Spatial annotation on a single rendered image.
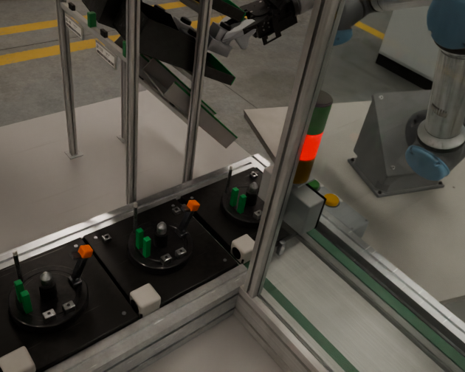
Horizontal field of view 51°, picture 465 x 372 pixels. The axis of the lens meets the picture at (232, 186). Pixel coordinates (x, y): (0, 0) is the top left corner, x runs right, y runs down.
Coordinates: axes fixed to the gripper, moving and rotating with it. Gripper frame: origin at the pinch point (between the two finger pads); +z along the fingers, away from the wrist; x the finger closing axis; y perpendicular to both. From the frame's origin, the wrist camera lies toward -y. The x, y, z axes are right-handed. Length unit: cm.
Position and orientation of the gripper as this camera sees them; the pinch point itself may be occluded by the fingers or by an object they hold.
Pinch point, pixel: (220, 31)
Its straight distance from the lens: 125.2
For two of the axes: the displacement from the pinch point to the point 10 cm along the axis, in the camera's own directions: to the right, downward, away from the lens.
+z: -8.6, 5.0, -1.1
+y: 2.6, 6.2, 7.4
